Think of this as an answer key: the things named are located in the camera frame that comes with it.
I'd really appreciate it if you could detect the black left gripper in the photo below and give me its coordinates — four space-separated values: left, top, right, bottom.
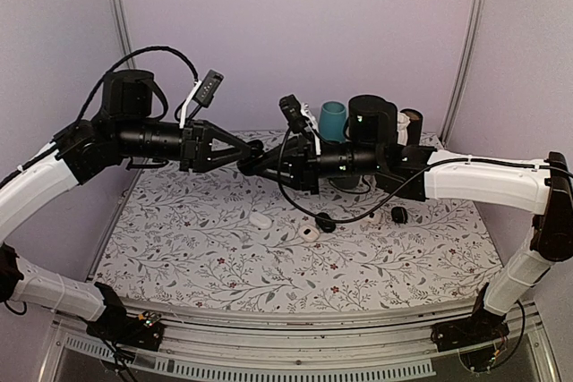
115 117 252 172

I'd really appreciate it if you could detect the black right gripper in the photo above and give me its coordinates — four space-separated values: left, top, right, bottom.
253 131 382 195

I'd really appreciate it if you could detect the black earbud charging case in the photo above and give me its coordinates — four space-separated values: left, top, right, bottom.
236 140 267 176

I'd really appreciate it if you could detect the white earbud charging case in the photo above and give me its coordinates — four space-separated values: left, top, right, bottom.
249 212 272 230

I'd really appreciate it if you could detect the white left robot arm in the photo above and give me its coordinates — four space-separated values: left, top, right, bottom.
1 70 255 341

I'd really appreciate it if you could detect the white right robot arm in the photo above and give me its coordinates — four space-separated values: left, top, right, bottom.
243 94 572 343

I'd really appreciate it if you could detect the cream case with black oval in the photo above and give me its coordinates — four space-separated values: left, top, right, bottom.
298 225 320 242

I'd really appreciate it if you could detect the small black round case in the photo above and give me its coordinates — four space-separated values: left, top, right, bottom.
390 207 408 224

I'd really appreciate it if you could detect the teal tall vase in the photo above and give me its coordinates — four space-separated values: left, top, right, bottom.
319 101 346 142

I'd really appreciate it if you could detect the dark grey mug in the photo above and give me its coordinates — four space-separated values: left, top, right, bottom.
330 176 361 191

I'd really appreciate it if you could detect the floral patterned table mat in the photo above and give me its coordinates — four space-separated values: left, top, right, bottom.
94 164 501 313

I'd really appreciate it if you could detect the white ribbed vase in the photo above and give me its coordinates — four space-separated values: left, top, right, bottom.
397 113 410 146

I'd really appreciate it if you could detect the black cylinder vase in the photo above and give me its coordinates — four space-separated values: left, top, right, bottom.
400 108 423 145

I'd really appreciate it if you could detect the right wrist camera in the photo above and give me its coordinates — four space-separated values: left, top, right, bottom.
279 95 321 156

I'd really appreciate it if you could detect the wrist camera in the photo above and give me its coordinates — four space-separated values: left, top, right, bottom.
279 95 321 156
177 70 224 129

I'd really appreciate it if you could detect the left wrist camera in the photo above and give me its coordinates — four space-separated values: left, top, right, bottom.
177 70 224 129

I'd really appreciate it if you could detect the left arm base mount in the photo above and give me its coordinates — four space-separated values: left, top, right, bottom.
86 282 165 352

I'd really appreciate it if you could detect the aluminium front rail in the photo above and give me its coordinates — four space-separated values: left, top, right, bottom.
39 300 560 381

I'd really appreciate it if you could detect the aluminium frame post left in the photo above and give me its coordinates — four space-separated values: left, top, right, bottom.
108 0 132 55

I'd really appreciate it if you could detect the aluminium frame post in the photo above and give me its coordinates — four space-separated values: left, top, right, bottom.
440 0 485 147
108 0 132 55

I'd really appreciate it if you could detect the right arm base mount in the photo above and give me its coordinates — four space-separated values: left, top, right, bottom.
431 283 509 352

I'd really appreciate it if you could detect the aluminium frame post right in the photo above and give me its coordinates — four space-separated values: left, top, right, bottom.
440 0 485 147

